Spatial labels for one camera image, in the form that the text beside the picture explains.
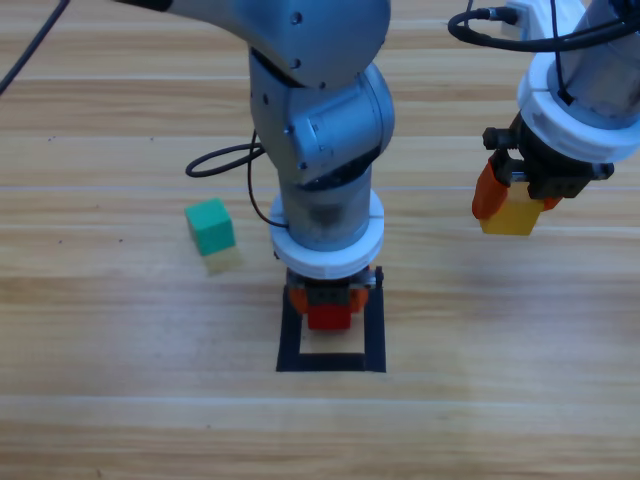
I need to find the green cube block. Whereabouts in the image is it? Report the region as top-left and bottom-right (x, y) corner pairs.
(183, 197), (237, 257)

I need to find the black tape square outline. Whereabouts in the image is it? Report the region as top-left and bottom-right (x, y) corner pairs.
(275, 283), (388, 375)

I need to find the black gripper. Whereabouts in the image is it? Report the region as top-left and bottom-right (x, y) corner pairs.
(285, 265), (386, 319)
(472, 112), (616, 221)

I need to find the yellow cube block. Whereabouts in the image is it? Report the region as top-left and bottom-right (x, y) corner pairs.
(479, 180), (546, 237)

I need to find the thick black camera cable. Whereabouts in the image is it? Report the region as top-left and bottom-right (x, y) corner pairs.
(447, 0), (640, 106)

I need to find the thin black arm wire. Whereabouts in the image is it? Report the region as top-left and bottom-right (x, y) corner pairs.
(247, 129), (291, 231)

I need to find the red cube block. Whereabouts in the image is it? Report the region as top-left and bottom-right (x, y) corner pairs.
(306, 304), (352, 332)

